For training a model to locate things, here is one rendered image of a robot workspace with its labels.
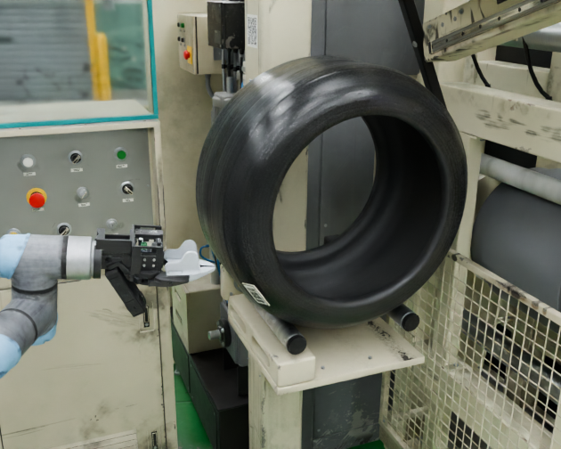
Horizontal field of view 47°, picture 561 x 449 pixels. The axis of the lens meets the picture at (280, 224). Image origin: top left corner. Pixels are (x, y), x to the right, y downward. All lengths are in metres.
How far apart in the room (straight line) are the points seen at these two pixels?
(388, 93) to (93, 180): 0.90
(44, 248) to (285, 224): 0.73
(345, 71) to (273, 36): 0.34
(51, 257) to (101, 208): 0.76
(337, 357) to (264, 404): 0.44
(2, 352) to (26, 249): 0.18
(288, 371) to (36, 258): 0.58
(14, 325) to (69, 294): 0.81
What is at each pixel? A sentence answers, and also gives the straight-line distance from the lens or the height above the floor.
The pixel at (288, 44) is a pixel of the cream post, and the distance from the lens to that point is 1.59.
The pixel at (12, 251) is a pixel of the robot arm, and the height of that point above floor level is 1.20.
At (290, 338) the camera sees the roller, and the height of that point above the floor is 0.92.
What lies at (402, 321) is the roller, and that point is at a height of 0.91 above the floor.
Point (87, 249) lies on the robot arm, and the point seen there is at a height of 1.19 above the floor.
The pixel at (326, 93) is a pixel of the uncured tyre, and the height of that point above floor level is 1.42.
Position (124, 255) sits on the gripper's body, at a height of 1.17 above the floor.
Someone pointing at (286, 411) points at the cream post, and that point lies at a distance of 1.96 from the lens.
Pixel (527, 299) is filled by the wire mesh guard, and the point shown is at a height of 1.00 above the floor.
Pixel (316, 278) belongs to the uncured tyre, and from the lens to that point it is 1.64.
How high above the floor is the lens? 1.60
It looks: 20 degrees down
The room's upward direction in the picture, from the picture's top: 1 degrees clockwise
